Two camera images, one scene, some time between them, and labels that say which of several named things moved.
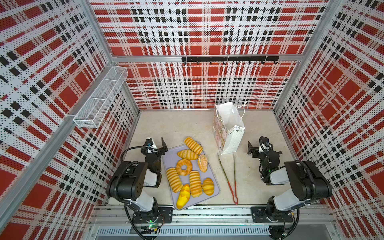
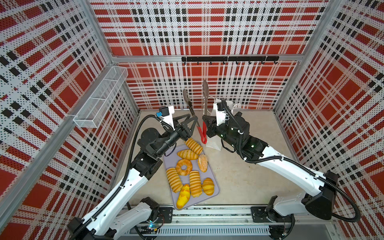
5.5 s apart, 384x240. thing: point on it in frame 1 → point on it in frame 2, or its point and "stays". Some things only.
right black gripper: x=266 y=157 → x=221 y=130
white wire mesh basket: x=93 y=111 stays
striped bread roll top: x=193 y=145 stays
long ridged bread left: x=174 y=180 stays
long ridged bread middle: x=195 y=184 stays
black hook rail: x=254 y=58 stays
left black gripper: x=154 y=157 → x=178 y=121
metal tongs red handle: x=237 y=201 → x=202 y=133
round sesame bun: x=203 y=163 stays
